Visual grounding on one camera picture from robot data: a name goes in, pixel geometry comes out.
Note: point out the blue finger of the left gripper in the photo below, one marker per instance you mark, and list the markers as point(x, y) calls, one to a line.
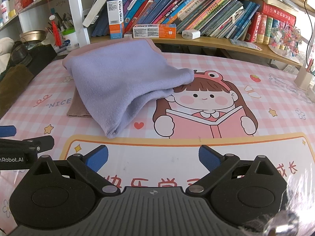
point(7, 131)
point(27, 146)

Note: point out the red tassel ornament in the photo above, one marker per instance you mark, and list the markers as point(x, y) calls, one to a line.
point(55, 29)

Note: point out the row of colourful books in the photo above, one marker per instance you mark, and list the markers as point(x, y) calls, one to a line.
point(212, 18)

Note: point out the upright white orange box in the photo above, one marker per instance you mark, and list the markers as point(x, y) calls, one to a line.
point(115, 19)

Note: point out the cream white jacket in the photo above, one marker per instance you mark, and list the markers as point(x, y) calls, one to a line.
point(6, 45)

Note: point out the flat white orange box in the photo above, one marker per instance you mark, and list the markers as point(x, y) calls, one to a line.
point(167, 31)

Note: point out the colourful candy bouquet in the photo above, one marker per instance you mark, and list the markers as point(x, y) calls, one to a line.
point(286, 36)

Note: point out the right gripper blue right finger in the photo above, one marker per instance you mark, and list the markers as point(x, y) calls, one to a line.
point(220, 167)

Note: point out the purple and pink sweater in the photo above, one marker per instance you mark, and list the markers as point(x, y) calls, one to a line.
point(115, 79)

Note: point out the white charger block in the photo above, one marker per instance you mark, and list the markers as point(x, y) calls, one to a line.
point(191, 34)

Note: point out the white lotion bottle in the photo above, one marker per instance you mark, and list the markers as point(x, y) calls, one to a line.
point(5, 9)

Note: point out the wooden white bookshelf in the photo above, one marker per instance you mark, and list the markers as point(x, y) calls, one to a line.
point(35, 17)

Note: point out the dark brown clothes pile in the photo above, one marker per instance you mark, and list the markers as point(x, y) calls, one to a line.
point(23, 66)

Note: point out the brass metal bowl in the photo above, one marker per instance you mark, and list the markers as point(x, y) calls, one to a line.
point(34, 35)

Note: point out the beige pen holder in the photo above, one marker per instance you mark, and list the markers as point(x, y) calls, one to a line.
point(303, 79)

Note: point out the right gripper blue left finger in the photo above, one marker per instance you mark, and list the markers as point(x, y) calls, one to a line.
point(86, 169)

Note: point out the green lid white jar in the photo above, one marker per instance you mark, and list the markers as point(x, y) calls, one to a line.
point(70, 38)

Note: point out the pink cartoon table mat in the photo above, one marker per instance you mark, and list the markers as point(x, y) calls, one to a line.
point(264, 113)

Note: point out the red dictionary books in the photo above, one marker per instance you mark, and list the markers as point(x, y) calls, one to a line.
point(265, 17)

